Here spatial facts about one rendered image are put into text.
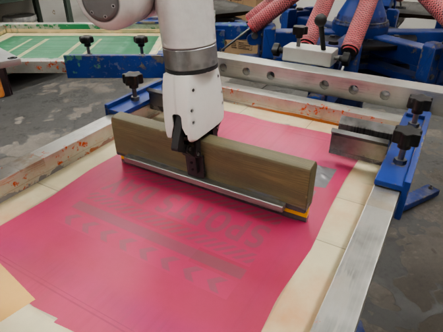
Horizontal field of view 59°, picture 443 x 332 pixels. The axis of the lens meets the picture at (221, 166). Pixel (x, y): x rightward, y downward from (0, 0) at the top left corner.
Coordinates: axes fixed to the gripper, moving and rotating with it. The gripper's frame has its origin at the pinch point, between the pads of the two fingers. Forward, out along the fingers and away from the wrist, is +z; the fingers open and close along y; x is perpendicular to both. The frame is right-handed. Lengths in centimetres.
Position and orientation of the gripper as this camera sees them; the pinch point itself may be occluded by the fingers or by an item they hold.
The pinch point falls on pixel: (202, 159)
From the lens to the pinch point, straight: 62.9
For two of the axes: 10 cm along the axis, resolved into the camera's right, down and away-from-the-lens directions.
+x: 8.7, 1.9, -4.6
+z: 0.7, 8.7, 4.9
